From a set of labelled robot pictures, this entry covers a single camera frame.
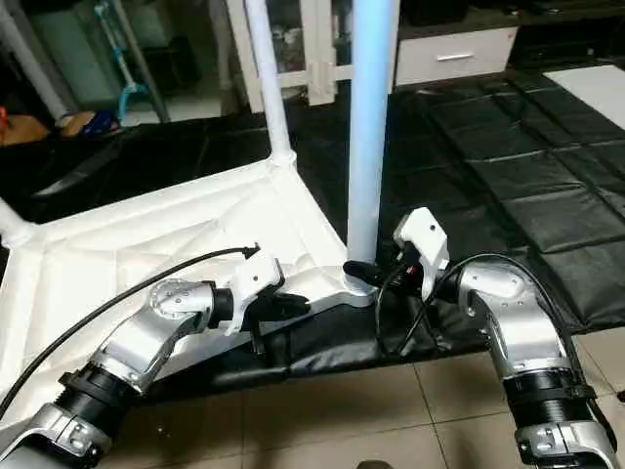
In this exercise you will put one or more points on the white plastic table top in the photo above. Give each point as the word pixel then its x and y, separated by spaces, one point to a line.
pixel 146 244

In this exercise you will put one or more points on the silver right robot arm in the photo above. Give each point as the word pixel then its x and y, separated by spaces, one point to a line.
pixel 518 332

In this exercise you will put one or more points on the black work mat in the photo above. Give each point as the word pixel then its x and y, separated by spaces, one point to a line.
pixel 469 176

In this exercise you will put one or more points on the white drawer unit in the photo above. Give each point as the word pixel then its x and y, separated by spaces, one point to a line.
pixel 454 57

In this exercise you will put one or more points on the white glass-door cabinet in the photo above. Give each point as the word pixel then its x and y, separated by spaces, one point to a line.
pixel 303 44

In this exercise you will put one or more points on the white flat panel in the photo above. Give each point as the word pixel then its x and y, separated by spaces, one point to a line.
pixel 591 90

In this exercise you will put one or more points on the brown wooden desk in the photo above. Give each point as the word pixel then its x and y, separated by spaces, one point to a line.
pixel 21 129

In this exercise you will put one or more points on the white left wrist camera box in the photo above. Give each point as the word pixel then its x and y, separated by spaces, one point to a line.
pixel 252 283

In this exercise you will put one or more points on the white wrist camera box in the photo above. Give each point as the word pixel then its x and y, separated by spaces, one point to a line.
pixel 422 239
pixel 252 283

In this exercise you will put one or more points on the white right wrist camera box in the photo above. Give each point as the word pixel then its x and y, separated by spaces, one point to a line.
pixel 422 239

